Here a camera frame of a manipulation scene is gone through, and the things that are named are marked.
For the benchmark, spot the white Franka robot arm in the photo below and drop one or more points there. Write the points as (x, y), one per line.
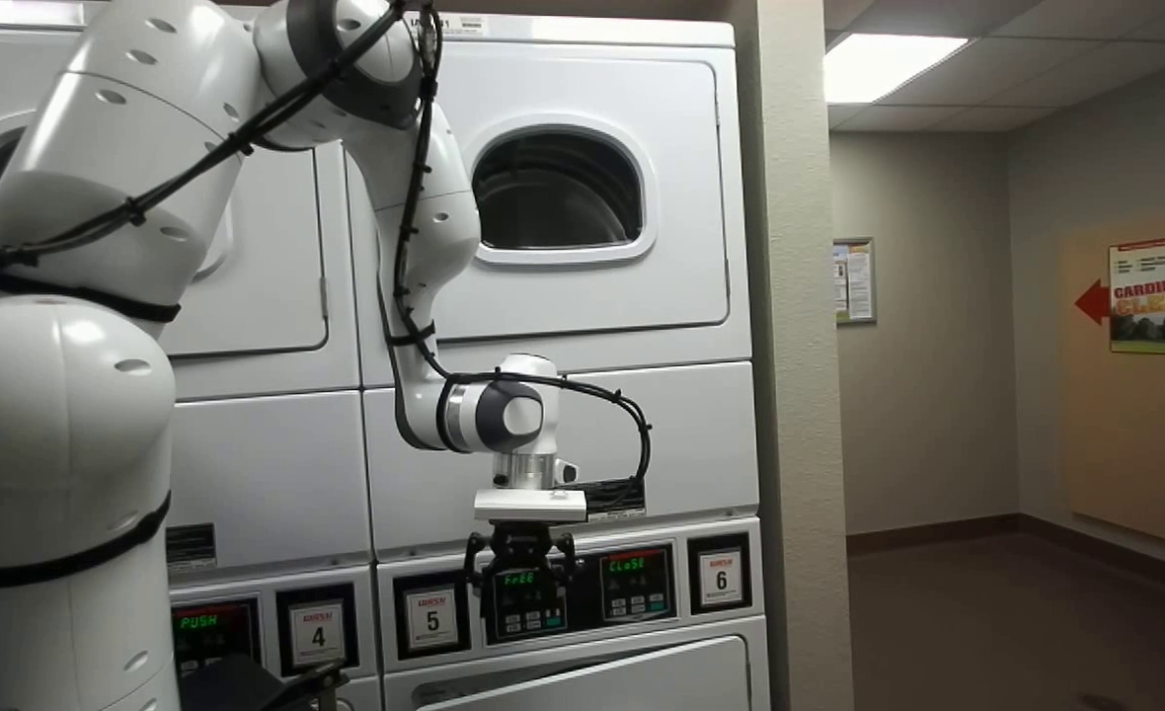
(51, 420)

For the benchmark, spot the number five label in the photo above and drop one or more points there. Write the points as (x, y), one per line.
(430, 614)

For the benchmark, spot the number six label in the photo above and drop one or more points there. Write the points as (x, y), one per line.
(718, 573)

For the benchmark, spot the white stacked dryer number four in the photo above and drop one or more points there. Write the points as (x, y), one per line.
(276, 474)

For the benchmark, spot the small framed wall notice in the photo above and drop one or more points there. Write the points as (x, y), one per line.
(855, 283)

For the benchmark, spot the dryer door with window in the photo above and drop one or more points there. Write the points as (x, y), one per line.
(276, 263)
(663, 159)

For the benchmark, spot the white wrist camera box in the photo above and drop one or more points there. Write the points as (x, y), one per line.
(531, 507)

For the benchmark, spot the black tripod head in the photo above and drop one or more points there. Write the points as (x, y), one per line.
(230, 689)

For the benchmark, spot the white stacked dryer number five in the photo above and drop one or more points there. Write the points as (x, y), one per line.
(684, 437)

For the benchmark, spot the red arrow wall sign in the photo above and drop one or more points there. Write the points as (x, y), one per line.
(1153, 296)

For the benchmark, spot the number four label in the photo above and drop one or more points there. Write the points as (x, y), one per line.
(315, 628)

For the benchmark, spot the rectangular ceiling light panel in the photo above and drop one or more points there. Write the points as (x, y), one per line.
(887, 63)

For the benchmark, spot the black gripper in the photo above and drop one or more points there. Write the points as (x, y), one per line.
(522, 544)

